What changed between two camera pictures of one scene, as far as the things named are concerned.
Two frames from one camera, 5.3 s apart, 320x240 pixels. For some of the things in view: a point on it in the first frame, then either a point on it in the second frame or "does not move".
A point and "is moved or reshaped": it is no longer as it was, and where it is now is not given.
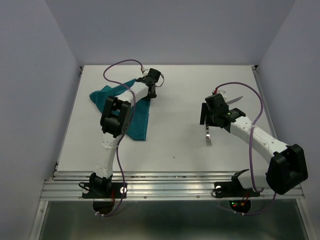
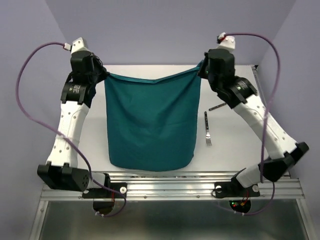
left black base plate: x=115 y=193 does not move
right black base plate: x=233 y=188 does not move
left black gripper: x=152 y=95 to x=103 y=73
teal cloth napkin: x=138 y=126 is moved or reshaped
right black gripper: x=204 y=111 to x=201 y=72
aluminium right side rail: x=259 y=83 does not move
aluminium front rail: x=154 y=186 does not move
